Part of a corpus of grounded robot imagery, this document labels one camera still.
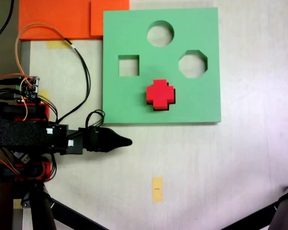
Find red cross columnar block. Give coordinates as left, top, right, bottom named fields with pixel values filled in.
left=145, top=79, right=177, bottom=112

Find green shape sorting board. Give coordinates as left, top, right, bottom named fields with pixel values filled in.
left=102, top=7, right=222, bottom=126

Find yellow tape with black mark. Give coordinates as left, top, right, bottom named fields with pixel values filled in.
left=152, top=176, right=164, bottom=204

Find black tripod leg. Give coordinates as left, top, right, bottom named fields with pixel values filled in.
left=21, top=181, right=57, bottom=230
left=270, top=180, right=288, bottom=230

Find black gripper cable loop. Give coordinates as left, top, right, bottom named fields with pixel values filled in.
left=85, top=109, right=106, bottom=128

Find black twin motor cable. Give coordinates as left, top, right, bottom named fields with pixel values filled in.
left=54, top=38, right=91, bottom=125

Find circuit board with wires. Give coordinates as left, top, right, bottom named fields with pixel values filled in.
left=13, top=76, right=41, bottom=103

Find orange cable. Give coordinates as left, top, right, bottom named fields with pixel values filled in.
left=15, top=23, right=74, bottom=81

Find thick black power cable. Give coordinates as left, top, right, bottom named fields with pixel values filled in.
left=0, top=0, right=15, bottom=66

